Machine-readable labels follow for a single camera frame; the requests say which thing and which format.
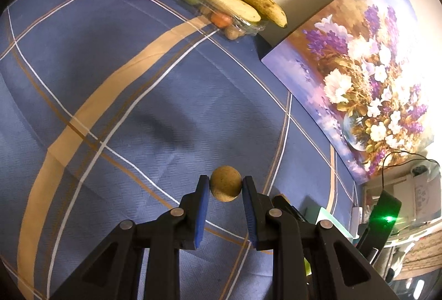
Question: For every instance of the white power strip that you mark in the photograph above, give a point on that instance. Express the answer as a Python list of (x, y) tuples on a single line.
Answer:
[(356, 219)]

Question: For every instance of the white tray with green rim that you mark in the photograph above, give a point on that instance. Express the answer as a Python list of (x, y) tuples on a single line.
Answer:
[(316, 214)]

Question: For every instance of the flower painting canvas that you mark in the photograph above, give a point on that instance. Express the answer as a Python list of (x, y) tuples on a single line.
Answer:
[(356, 67)]

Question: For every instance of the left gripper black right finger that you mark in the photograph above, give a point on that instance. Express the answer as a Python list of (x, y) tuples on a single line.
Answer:
[(310, 261)]

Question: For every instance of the tan kiwi fruit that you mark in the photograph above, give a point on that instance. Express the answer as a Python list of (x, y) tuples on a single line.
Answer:
[(225, 183)]

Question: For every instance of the blue plaid tablecloth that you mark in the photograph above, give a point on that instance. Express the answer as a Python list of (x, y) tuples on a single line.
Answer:
[(112, 109)]

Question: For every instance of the clear plastic fruit container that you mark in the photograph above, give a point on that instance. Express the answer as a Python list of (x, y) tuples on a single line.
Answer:
[(232, 25)]

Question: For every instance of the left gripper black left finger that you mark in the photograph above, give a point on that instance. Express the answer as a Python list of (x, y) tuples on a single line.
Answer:
[(150, 250)]

